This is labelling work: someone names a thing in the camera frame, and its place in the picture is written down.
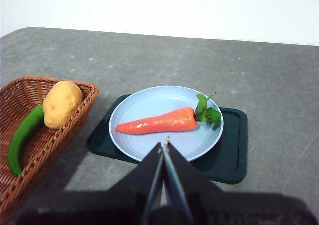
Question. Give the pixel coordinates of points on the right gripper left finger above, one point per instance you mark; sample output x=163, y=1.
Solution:
x=142, y=175

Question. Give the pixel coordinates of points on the yellow-brown potato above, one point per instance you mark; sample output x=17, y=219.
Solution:
x=62, y=104

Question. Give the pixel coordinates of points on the green chili pepper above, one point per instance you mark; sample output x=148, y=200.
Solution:
x=21, y=140

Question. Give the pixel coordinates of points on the brown wicker basket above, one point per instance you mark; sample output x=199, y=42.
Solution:
x=37, y=140

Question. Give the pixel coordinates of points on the orange carrot with green leaves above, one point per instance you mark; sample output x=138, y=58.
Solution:
x=159, y=123

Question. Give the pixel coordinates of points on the blue round plate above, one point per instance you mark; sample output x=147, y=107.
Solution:
x=139, y=105

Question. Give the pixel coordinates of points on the black rectangular tray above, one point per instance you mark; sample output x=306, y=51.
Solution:
x=229, y=150

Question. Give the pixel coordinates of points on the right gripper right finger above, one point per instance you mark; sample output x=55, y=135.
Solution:
x=184, y=177

